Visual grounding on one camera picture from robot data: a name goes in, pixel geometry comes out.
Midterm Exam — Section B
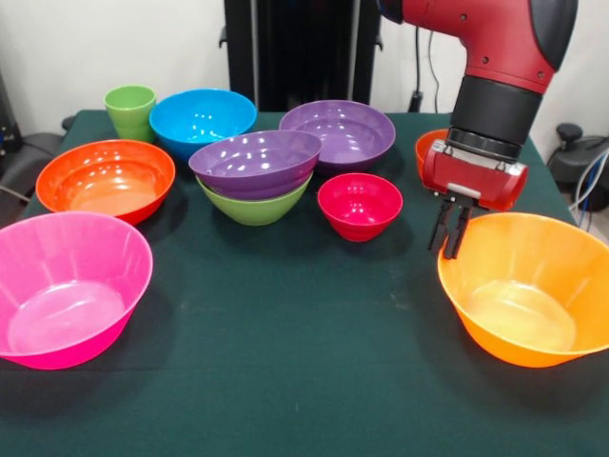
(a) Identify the green plastic cup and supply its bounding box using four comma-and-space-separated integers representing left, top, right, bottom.
103, 84, 158, 144

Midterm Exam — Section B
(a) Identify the green plastic bowl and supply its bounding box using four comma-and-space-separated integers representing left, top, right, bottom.
195, 171, 315, 227

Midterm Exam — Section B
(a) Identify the small red-orange plastic bowl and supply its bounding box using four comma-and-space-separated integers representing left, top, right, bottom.
414, 128, 451, 185

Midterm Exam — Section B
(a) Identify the small crimson plastic bowl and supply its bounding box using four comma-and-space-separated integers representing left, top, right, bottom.
317, 172, 404, 243

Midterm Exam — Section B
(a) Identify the large red-orange plastic bowl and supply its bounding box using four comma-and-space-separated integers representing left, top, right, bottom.
35, 138, 177, 227

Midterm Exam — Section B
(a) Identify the black chair base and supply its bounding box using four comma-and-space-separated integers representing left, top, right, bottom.
0, 70, 77, 210
546, 122, 609, 210

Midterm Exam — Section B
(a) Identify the purple plastic bowl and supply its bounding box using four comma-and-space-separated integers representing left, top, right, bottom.
187, 129, 324, 201
278, 99, 397, 175

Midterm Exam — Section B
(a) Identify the blue plastic bowl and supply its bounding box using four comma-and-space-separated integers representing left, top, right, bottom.
148, 88, 259, 163

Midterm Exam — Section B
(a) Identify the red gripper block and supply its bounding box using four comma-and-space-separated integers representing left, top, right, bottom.
421, 138, 529, 261

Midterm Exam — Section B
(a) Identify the large orange plastic bowl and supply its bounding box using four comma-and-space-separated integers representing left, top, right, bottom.
437, 211, 609, 368

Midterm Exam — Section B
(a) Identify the dark green tablecloth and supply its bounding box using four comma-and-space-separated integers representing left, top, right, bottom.
0, 109, 609, 457

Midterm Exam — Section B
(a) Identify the large pink plastic bowl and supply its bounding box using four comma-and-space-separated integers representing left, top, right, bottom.
0, 210, 154, 371

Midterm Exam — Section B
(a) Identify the bundle of floor cables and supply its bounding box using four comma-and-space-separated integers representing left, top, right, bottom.
568, 150, 609, 261

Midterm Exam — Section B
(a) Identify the black wall cable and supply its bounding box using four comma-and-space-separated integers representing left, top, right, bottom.
408, 23, 442, 114

